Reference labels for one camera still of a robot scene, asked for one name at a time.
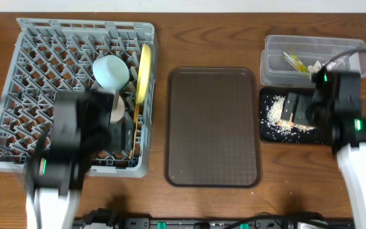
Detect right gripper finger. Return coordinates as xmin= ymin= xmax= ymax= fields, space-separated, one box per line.
xmin=280 ymin=93 xmax=298 ymax=121
xmin=293 ymin=94 xmax=313 ymax=125

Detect white pink bowl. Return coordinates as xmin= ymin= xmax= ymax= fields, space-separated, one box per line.
xmin=110 ymin=96 xmax=125 ymax=123

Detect wooden chopstick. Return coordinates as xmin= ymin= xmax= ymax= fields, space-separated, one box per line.
xmin=130 ymin=102 xmax=141 ymax=158
xmin=128 ymin=104 xmax=139 ymax=159

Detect pile of rice grains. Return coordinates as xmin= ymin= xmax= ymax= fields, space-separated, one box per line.
xmin=259 ymin=95 xmax=316 ymax=144

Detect green snack wrapper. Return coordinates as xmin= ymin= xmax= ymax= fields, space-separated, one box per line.
xmin=283 ymin=52 xmax=309 ymax=73

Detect light blue bowl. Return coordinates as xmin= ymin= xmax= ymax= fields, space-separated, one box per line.
xmin=92 ymin=55 xmax=130 ymax=91

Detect yellow plate bowl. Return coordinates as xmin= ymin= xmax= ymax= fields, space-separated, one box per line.
xmin=135 ymin=44 xmax=152 ymax=104

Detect brown serving tray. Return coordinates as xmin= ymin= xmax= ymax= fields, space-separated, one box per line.
xmin=165 ymin=67 xmax=262 ymax=188

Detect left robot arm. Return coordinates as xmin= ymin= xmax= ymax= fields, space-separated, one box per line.
xmin=24 ymin=89 xmax=125 ymax=228

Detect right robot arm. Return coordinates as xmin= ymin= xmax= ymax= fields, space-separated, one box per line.
xmin=281 ymin=69 xmax=366 ymax=228

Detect black food waste tray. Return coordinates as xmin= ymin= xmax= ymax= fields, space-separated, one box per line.
xmin=259 ymin=87 xmax=325 ymax=144

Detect nut shell scraps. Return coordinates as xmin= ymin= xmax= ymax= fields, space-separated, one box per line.
xmin=277 ymin=120 xmax=315 ymax=132

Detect clear plastic bin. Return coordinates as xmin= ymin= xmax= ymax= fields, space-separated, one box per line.
xmin=260 ymin=35 xmax=366 ymax=88

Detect grey plastic dish rack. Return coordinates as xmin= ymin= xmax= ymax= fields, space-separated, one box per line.
xmin=0 ymin=18 xmax=158 ymax=178

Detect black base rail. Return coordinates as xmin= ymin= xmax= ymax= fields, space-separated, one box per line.
xmin=72 ymin=209 xmax=355 ymax=229

